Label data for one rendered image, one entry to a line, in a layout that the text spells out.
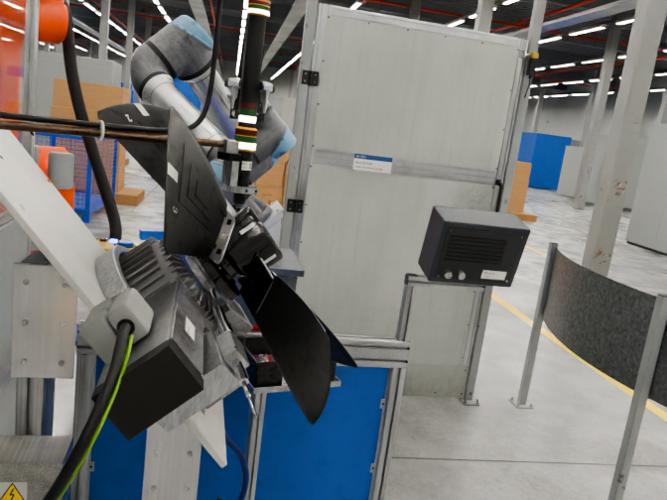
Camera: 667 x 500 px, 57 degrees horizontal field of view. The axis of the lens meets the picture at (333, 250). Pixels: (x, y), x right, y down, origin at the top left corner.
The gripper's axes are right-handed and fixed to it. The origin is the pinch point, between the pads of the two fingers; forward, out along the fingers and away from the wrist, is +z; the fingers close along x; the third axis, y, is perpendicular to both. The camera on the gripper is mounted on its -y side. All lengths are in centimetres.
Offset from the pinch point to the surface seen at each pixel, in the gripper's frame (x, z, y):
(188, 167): 8.9, 28.7, 15.0
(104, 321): 18, 39, 36
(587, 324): -164, -122, 79
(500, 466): -134, -120, 150
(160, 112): 17.2, -8.6, 7.7
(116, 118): 23.9, 1.5, 9.7
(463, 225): -61, -34, 28
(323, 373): -14, 34, 44
